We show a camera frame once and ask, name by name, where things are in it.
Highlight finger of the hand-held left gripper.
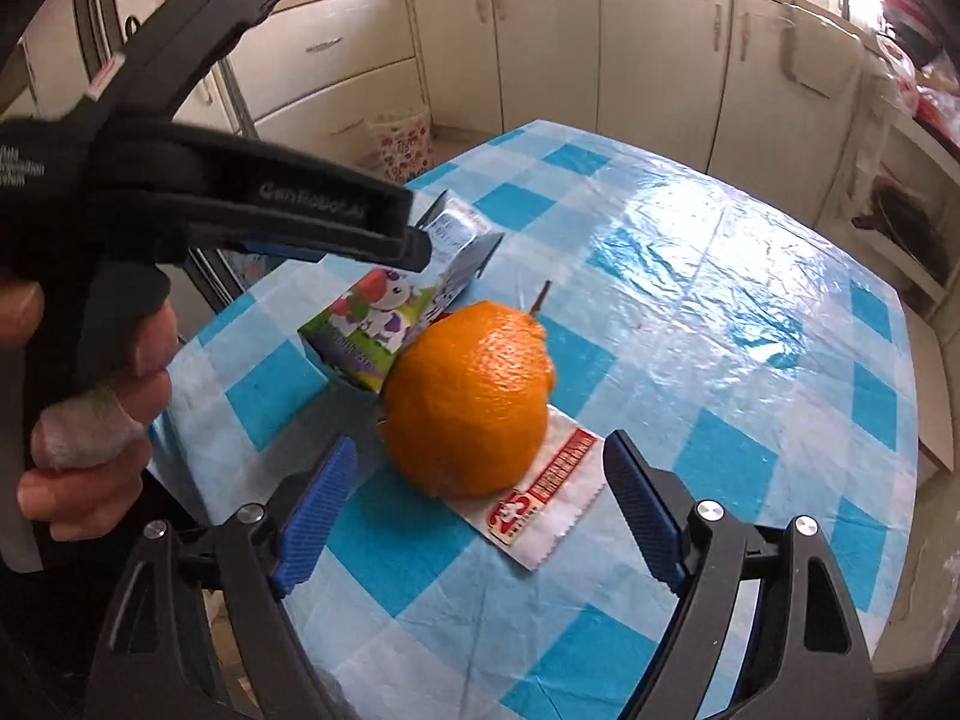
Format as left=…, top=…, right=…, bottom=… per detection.
left=86, top=0, right=320, bottom=125
left=94, top=120, right=434, bottom=275

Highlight grey door frame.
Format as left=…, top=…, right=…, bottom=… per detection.
left=71, top=0, right=128, bottom=87

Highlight white red-label snack wrapper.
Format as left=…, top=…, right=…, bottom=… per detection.
left=442, top=405, right=607, bottom=572

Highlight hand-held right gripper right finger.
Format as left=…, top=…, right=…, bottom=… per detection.
left=604, top=430, right=880, bottom=720

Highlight orange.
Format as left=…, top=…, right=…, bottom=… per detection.
left=382, top=300, right=557, bottom=500

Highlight printed milk carton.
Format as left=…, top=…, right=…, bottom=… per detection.
left=298, top=191, right=505, bottom=395

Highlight person's left hand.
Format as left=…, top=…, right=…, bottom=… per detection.
left=0, top=277, right=181, bottom=541

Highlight white trolley shelf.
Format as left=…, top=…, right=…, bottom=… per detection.
left=840, top=111, right=960, bottom=302

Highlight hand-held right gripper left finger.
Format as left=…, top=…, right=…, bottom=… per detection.
left=84, top=433, right=359, bottom=720

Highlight plastic bags on counter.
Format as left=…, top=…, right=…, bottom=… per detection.
left=876, top=0, right=960, bottom=145

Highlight blue checkered tablecloth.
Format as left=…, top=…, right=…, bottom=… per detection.
left=146, top=118, right=920, bottom=720

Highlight floral trash basket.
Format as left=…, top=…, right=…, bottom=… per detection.
left=365, top=111, right=433, bottom=185

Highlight black pan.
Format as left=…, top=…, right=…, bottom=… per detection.
left=851, top=180, right=955, bottom=283

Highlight white stool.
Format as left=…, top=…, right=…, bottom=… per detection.
left=906, top=300, right=959, bottom=475

